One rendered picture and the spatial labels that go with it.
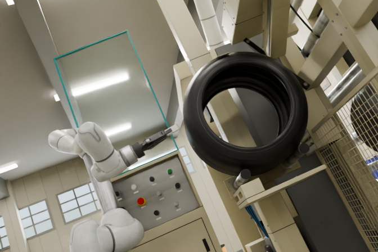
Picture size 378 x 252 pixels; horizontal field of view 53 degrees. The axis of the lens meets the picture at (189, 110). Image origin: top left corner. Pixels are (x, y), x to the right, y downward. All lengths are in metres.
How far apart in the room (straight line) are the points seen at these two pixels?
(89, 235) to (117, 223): 0.18
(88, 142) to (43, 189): 8.10
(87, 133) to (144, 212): 0.88
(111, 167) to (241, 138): 0.73
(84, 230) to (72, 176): 7.74
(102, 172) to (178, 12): 1.11
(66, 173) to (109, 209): 7.63
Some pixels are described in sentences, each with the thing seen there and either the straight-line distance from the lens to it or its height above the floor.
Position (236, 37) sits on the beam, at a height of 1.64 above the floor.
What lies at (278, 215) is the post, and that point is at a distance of 2.01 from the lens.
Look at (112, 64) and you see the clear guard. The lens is 2.65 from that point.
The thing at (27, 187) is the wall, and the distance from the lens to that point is 9.83.
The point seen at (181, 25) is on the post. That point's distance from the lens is 2.32.
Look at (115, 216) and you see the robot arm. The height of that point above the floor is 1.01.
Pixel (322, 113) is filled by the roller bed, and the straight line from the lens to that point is 2.11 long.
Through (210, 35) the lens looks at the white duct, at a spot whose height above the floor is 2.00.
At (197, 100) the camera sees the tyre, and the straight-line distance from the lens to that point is 1.70.
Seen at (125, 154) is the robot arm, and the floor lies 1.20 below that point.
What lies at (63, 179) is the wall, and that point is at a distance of 9.69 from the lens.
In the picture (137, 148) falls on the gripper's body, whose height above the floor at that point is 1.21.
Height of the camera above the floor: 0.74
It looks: 18 degrees up
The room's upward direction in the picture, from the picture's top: 25 degrees counter-clockwise
